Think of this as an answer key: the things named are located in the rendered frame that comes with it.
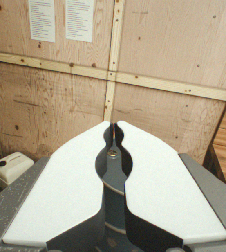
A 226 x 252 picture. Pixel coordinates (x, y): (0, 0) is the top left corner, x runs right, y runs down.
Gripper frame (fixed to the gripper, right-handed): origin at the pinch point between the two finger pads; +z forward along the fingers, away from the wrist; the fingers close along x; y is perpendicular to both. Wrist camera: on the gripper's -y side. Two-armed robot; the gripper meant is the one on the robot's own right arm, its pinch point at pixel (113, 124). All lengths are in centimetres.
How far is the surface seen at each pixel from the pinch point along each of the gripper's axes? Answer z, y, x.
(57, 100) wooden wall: 158, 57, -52
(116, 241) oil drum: 62, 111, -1
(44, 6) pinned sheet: 160, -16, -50
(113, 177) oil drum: 74, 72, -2
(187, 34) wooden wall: 135, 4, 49
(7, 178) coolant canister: 123, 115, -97
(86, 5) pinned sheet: 152, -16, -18
